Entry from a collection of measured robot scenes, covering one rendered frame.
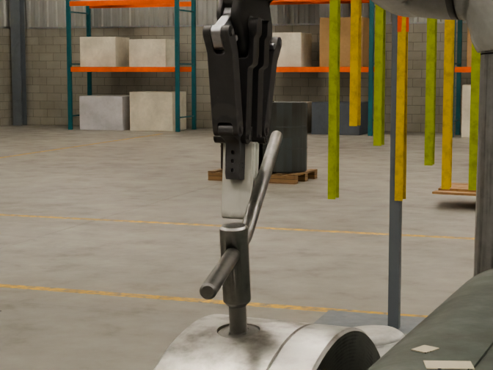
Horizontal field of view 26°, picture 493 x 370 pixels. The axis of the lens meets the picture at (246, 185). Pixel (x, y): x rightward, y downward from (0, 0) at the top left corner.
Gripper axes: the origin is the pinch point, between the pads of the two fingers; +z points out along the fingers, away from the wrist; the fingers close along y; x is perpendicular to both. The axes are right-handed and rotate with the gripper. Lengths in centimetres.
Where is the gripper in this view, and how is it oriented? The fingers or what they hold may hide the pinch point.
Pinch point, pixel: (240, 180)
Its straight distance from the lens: 97.0
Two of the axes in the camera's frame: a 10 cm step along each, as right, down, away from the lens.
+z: -0.3, 10.0, 0.6
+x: 9.2, 0.5, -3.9
